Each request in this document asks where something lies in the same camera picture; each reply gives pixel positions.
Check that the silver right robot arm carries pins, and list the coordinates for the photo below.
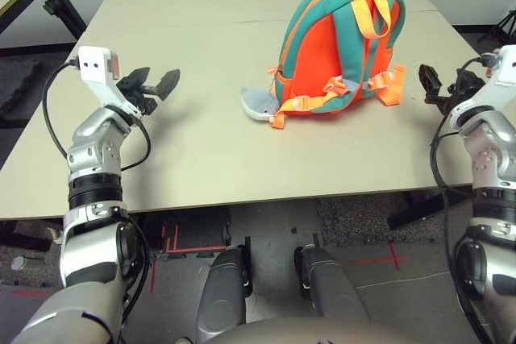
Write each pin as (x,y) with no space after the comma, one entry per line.
(492,150)

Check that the dark speckled floor mat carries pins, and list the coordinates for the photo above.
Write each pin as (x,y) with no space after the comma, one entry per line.
(354,219)

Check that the black-framed side table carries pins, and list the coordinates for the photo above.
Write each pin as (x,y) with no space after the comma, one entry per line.
(60,5)

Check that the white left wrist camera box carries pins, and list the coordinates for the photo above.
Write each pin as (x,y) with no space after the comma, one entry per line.
(92,64)

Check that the grey robot torso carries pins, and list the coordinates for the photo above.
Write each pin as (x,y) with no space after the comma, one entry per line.
(322,334)

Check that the grey right robot leg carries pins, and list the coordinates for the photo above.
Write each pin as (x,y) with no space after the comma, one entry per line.
(330,287)

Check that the grey plush whale toy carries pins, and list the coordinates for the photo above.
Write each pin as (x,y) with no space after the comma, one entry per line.
(258,102)

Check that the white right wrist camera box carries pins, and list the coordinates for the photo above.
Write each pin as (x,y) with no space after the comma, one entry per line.
(504,74)

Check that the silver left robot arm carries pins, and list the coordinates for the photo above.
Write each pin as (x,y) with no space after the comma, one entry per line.
(92,150)

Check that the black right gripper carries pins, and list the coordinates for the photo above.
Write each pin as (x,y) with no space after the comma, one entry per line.
(451,104)

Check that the black foam floor mat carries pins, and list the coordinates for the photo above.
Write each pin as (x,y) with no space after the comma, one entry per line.
(16,86)

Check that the black clamp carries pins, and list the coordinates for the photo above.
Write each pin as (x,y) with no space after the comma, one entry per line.
(50,5)

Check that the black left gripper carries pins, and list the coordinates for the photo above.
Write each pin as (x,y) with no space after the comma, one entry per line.
(143,100)

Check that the orange and teal backpack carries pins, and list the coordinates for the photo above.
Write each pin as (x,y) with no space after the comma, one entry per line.
(318,62)

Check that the red floor tape lines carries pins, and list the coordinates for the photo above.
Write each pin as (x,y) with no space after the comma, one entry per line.
(153,275)

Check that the grey robot leg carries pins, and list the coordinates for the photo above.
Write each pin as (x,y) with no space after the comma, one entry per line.
(219,291)
(330,287)

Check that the black tripod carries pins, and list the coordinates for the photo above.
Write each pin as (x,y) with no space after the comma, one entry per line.
(502,26)

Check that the silver can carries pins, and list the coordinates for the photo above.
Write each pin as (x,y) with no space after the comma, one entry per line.
(24,263)

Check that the black table foot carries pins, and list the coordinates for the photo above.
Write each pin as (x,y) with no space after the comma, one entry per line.
(419,211)

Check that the grey left robot leg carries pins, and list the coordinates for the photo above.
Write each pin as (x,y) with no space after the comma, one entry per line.
(219,291)

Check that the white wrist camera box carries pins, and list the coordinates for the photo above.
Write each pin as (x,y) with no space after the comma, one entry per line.
(504,74)
(92,64)

